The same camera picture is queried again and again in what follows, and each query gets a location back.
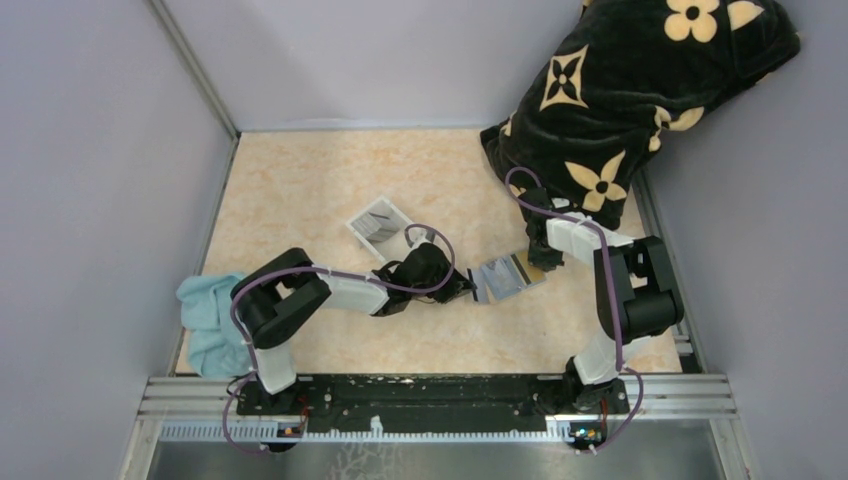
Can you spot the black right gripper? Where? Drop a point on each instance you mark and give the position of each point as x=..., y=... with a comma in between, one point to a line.
x=545, y=263

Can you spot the light blue cloth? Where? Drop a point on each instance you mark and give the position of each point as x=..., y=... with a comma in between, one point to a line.
x=216, y=346

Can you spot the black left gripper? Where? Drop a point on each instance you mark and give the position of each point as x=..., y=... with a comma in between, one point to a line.
x=457, y=287

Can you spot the thin credit card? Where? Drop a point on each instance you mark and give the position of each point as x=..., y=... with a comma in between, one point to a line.
x=505, y=277

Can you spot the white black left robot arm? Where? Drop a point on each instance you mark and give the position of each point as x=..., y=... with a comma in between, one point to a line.
x=273, y=303

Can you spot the aluminium frame rail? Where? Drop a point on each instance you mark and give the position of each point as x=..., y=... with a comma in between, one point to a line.
x=680, y=426

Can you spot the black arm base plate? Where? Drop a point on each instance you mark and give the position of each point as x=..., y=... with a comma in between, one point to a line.
x=527, y=393

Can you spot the white plastic card box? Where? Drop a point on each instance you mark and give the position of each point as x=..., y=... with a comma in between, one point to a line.
x=399, y=245

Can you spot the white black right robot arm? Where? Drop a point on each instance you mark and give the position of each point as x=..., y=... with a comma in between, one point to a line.
x=637, y=294

